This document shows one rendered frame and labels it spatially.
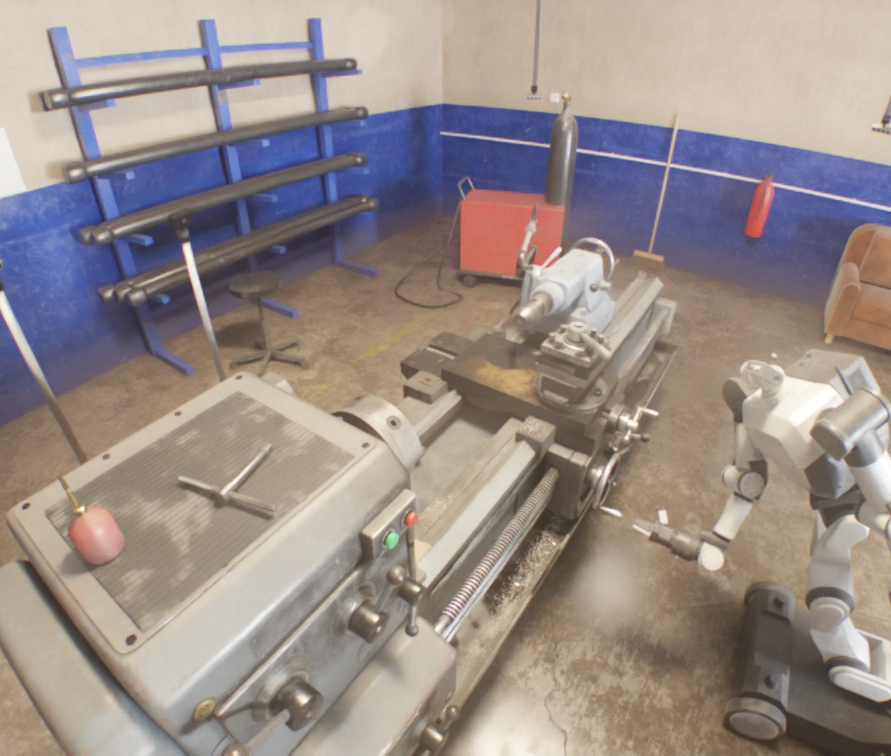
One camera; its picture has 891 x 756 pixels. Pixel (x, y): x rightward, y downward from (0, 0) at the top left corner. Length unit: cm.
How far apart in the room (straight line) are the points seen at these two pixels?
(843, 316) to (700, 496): 239
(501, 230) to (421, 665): 370
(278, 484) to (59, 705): 43
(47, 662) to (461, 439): 139
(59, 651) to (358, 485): 50
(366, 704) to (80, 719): 59
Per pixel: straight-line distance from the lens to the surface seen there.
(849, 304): 480
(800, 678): 230
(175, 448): 104
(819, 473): 154
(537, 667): 218
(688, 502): 288
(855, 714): 235
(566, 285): 201
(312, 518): 85
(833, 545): 176
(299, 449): 95
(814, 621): 200
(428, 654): 128
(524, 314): 183
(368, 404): 123
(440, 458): 179
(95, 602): 87
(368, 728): 123
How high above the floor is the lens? 196
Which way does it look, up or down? 35 degrees down
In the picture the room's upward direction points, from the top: straight up
